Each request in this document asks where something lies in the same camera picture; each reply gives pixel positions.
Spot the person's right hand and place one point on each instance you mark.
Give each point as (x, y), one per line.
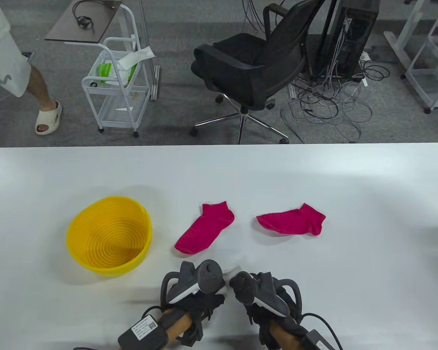
(266, 319)

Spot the person's left hand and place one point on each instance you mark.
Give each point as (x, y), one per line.
(204, 304)

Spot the black and white controller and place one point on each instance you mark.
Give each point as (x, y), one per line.
(244, 288)
(210, 275)

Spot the white sock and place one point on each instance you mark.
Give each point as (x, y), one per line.
(230, 273)

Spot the pink sock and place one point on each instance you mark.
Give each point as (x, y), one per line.
(295, 220)
(208, 226)

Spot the person's left forearm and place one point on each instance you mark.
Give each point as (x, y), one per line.
(175, 324)

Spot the black box with white label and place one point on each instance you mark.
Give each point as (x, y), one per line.
(142, 333)
(315, 342)

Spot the yellow ribbed basket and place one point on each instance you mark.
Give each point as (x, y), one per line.
(109, 233)

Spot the cream slide sandal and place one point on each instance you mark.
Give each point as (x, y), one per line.
(49, 116)

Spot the black office chair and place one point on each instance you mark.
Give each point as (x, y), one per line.
(241, 62)

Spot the green and white wipes pack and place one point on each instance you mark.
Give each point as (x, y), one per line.
(105, 71)

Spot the white paper sheet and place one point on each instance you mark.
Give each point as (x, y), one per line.
(138, 56)

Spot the white power strip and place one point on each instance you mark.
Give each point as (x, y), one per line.
(365, 56)

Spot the white metal rack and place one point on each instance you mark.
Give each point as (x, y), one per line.
(423, 78)

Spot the black computer tower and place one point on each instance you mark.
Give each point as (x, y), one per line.
(361, 32)

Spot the dark brown side table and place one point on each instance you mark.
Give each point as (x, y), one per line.
(80, 25)

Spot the floor socket box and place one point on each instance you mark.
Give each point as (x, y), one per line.
(27, 55)

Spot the grey metal post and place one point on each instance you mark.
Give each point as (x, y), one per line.
(148, 43)

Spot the white desk frame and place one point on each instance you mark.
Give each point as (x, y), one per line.
(398, 43)

